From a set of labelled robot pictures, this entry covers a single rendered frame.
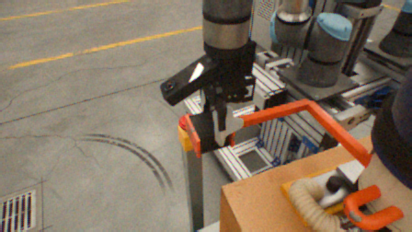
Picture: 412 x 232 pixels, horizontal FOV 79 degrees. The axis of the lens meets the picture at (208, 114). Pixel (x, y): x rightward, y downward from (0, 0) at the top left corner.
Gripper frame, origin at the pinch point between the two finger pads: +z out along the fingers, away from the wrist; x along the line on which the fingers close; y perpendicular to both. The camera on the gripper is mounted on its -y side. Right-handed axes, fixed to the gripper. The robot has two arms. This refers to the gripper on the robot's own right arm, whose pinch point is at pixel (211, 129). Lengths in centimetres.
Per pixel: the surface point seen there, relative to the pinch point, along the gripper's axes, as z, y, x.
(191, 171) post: 39.6, 0.2, 17.9
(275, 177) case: 12.9, 13.7, -8.8
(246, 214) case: 13.1, 2.7, -14.7
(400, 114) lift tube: -15.9, 19.8, -20.9
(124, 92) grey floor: 122, -20, 193
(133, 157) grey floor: 121, -24, 102
